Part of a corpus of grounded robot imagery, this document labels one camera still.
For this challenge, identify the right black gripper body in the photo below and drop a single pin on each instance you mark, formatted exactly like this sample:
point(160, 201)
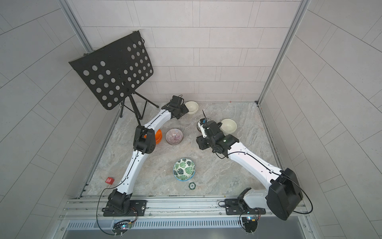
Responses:
point(206, 144)

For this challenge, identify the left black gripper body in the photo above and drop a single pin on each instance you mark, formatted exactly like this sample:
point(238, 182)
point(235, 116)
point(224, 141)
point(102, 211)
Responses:
point(181, 110)

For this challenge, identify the cream bowl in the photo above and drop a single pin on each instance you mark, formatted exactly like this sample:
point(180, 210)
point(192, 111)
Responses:
point(192, 107)
point(228, 126)

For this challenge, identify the purple striped bowl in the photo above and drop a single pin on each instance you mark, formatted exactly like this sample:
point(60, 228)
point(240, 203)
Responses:
point(174, 136)

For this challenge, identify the orange bowl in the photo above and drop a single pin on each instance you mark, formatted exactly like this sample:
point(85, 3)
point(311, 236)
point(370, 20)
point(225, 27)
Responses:
point(158, 136)

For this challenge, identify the small green leaf bowl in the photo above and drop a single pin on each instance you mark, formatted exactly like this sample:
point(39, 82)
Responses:
point(184, 166)

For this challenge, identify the large green leaf bowl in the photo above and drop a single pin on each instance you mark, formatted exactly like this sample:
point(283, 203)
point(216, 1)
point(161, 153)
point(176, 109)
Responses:
point(184, 177)

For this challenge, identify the black floral bowl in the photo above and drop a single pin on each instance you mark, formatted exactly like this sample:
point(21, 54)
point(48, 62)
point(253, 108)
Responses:
point(199, 126)

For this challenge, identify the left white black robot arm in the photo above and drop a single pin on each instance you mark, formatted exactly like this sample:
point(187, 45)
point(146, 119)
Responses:
point(144, 144)

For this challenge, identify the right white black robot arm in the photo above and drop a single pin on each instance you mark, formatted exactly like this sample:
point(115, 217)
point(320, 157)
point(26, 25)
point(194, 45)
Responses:
point(282, 192)

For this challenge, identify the small green tape roll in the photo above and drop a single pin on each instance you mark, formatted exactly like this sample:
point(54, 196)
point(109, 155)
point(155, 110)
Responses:
point(192, 186)

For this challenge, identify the black perforated music stand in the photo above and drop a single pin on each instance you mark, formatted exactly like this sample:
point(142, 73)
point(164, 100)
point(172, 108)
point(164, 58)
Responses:
point(113, 73)

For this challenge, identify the right circuit board connector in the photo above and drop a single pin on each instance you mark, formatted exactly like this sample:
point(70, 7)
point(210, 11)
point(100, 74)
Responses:
point(249, 224)

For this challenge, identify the circuit board connector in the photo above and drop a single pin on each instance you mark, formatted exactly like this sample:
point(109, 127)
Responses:
point(121, 227)
point(249, 224)

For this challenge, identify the small red block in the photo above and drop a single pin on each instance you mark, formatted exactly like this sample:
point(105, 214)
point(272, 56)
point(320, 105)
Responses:
point(109, 181)

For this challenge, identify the left circuit board connector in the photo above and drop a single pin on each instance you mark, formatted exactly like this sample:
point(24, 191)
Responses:
point(121, 227)

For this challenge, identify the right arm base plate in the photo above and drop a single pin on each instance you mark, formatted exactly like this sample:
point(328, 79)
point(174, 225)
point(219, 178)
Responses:
point(238, 207)

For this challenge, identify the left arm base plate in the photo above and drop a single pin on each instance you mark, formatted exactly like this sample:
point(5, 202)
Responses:
point(135, 208)

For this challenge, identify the aluminium mounting rail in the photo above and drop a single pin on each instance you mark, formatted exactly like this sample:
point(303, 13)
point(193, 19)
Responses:
point(89, 207)

